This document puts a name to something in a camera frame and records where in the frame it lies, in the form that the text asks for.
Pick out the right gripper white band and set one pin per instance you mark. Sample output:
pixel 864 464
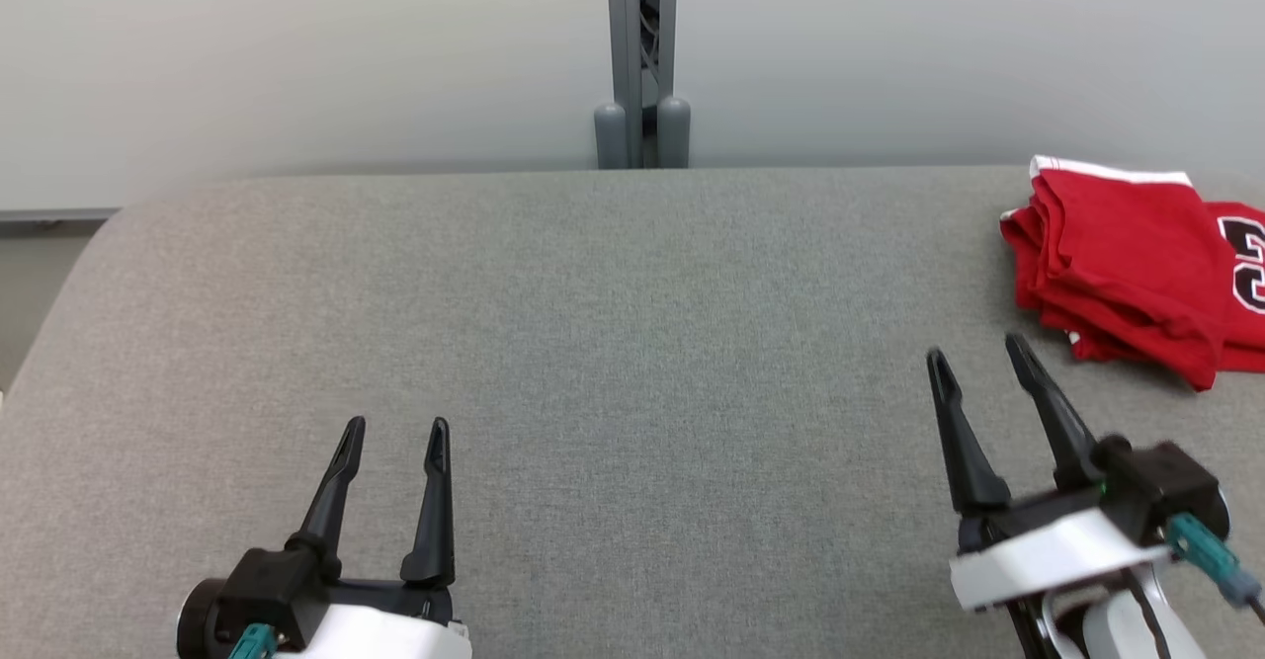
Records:
pixel 1048 550

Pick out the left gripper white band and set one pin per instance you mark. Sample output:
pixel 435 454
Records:
pixel 385 634

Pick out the red white basketball shorts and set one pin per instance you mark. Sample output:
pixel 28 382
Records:
pixel 1127 254

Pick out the red white basketball jersey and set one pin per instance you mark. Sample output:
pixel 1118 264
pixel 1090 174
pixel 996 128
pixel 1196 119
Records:
pixel 1247 333

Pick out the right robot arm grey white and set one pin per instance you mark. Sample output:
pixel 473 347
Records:
pixel 1107 629

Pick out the grey cylinder post foot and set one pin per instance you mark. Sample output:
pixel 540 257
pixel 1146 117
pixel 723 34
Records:
pixel 674 133
pixel 611 137

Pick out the grey wall baseboard strip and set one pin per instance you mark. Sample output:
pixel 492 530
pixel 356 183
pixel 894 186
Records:
pixel 54 216

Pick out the grey metal partition post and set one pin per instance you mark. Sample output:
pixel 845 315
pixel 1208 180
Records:
pixel 628 37

